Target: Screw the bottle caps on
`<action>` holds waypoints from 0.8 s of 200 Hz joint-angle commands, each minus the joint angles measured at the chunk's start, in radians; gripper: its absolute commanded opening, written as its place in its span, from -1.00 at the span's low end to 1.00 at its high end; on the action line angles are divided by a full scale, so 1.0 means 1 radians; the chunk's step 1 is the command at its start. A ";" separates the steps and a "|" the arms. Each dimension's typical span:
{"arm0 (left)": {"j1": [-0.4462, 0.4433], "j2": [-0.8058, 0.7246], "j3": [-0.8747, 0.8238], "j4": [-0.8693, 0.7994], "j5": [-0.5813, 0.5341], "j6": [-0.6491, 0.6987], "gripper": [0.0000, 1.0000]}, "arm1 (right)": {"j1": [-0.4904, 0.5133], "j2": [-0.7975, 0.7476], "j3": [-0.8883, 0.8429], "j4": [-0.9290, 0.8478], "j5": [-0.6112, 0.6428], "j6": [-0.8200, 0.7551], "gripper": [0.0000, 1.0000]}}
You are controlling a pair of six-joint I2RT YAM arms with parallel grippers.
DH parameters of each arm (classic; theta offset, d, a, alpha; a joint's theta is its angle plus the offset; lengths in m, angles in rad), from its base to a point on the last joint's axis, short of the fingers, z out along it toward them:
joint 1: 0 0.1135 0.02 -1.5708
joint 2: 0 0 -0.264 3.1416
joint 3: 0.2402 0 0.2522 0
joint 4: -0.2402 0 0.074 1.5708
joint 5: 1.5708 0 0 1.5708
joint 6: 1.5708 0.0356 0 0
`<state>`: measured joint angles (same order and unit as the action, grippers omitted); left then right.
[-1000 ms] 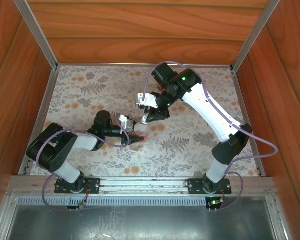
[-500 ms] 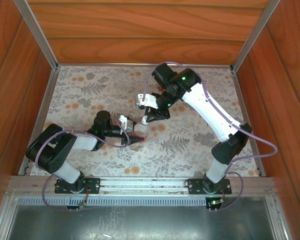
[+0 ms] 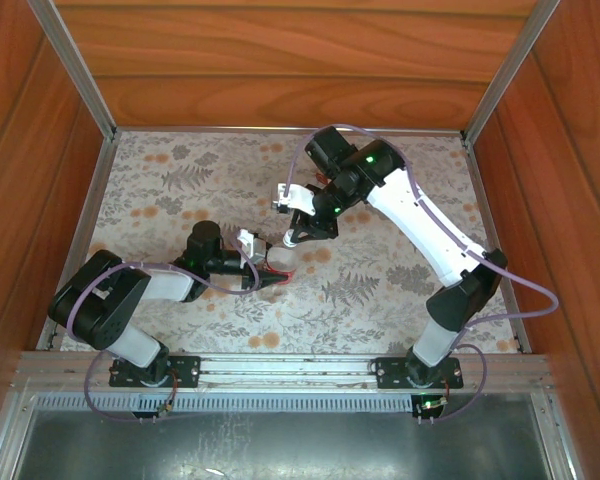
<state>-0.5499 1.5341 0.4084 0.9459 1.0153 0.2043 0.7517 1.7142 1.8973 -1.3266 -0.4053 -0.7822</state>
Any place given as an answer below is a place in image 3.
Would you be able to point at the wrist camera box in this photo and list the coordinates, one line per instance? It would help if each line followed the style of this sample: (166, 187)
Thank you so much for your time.
(254, 245)
(295, 197)

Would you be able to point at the floral tablecloth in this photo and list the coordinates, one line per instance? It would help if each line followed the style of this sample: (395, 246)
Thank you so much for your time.
(330, 320)

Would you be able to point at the aluminium frame post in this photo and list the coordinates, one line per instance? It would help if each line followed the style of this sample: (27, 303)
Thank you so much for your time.
(510, 70)
(75, 70)

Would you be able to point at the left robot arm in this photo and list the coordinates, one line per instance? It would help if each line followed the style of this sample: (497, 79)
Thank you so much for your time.
(100, 310)

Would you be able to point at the clear bottle red label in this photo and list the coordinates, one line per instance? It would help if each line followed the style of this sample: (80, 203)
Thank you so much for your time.
(280, 260)

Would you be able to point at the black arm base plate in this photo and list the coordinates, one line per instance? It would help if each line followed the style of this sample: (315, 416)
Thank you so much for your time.
(390, 372)
(185, 370)

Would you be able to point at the aluminium table edge rail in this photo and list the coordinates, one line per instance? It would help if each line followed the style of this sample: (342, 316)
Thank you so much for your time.
(205, 130)
(92, 210)

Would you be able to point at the small connector board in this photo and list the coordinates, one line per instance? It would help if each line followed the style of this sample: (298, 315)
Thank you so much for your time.
(432, 406)
(165, 409)

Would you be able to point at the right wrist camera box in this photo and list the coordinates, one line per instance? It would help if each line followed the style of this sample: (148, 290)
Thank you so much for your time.
(295, 197)

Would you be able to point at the aluminium mounting beam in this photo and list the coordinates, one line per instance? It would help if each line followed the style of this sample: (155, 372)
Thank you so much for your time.
(290, 367)

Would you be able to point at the grey metal sheet panel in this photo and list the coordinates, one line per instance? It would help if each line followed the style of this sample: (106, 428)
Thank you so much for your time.
(280, 445)

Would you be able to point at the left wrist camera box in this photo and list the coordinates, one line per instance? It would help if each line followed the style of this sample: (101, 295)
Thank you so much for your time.
(254, 245)

